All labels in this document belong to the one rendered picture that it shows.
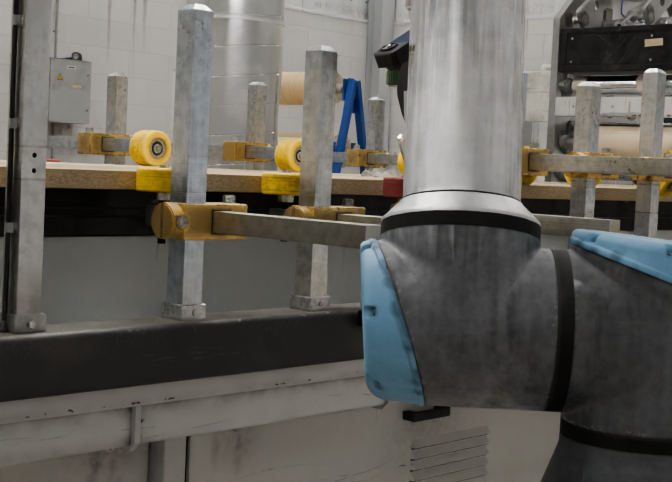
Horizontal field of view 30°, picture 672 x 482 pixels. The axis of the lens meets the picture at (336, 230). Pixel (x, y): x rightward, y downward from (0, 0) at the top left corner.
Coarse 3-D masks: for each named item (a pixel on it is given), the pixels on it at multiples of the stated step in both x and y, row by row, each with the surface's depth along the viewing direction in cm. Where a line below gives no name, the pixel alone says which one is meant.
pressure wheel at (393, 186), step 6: (384, 180) 216; (390, 180) 214; (396, 180) 213; (402, 180) 213; (384, 186) 216; (390, 186) 214; (396, 186) 213; (402, 186) 213; (384, 192) 216; (390, 192) 214; (396, 192) 213; (402, 192) 213
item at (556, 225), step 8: (536, 216) 197; (544, 216) 196; (552, 216) 195; (560, 216) 194; (568, 216) 195; (544, 224) 196; (552, 224) 195; (560, 224) 194; (568, 224) 193; (576, 224) 192; (584, 224) 191; (592, 224) 190; (600, 224) 189; (608, 224) 188; (616, 224) 189; (544, 232) 196; (552, 232) 195; (560, 232) 194; (568, 232) 193; (616, 232) 189
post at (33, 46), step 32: (32, 0) 151; (32, 32) 152; (32, 64) 152; (32, 96) 152; (32, 128) 153; (32, 160) 153; (32, 192) 153; (32, 224) 154; (32, 256) 154; (32, 288) 154; (0, 320) 154
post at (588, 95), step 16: (576, 96) 245; (592, 96) 243; (576, 112) 245; (592, 112) 243; (576, 128) 245; (592, 128) 244; (576, 144) 245; (592, 144) 244; (576, 192) 245; (592, 192) 245; (576, 208) 245; (592, 208) 246
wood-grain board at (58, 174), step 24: (0, 168) 168; (48, 168) 174; (72, 168) 180; (96, 168) 193; (120, 168) 208; (336, 192) 216; (360, 192) 220; (528, 192) 258; (552, 192) 264; (600, 192) 278; (624, 192) 285
